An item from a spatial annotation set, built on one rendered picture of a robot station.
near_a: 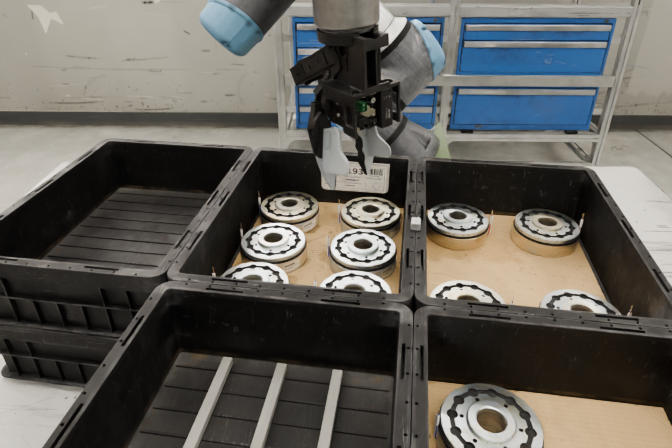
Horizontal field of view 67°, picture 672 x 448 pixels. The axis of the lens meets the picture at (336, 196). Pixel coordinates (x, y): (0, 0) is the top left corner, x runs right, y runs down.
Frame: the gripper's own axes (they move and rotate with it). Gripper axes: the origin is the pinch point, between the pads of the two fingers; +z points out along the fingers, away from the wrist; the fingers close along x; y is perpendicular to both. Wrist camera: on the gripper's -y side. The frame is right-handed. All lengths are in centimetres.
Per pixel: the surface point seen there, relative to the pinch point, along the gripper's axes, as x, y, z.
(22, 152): -31, -301, 98
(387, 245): 5.7, 1.9, 14.7
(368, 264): -0.1, 4.3, 13.9
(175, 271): -25.3, -1.8, 4.9
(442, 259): 12.7, 7.0, 18.1
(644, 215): 76, 11, 37
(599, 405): 6.5, 36.6, 17.5
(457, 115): 154, -113, 74
